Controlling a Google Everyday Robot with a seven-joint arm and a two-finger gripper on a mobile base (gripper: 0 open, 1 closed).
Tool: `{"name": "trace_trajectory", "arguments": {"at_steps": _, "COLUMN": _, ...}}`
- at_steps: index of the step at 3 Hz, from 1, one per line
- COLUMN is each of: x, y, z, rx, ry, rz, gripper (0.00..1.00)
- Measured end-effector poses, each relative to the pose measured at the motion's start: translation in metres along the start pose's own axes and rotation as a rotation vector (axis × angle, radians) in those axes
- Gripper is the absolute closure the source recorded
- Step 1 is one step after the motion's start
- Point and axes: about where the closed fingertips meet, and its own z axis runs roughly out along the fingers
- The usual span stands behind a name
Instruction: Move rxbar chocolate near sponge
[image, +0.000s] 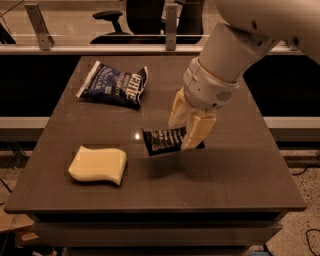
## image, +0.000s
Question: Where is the metal railing post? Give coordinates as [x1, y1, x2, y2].
[24, 3, 55, 51]
[166, 3, 178, 51]

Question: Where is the left metal railing post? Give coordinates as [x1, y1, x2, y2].
[24, 3, 55, 51]

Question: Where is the yellow sponge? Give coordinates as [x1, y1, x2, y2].
[68, 146, 127, 185]

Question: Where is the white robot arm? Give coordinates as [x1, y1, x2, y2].
[168, 0, 320, 150]

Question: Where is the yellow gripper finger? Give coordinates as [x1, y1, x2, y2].
[181, 113, 216, 150]
[168, 88, 186, 129]

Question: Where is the middle metal railing post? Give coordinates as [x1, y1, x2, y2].
[166, 3, 178, 51]

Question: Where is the black office chair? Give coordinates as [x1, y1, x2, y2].
[91, 0, 205, 44]

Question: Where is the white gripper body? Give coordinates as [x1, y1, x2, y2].
[183, 57, 240, 110]

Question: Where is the metal railing bar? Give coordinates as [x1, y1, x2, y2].
[0, 44, 304, 56]

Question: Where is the cardboard box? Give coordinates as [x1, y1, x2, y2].
[0, 206, 41, 246]

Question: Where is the black floor cable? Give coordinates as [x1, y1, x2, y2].
[291, 164, 320, 256]

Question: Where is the black rxbar chocolate wrapper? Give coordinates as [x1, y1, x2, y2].
[142, 126, 206, 157]

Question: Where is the blue kettle chips bag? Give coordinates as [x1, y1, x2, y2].
[76, 61, 149, 109]

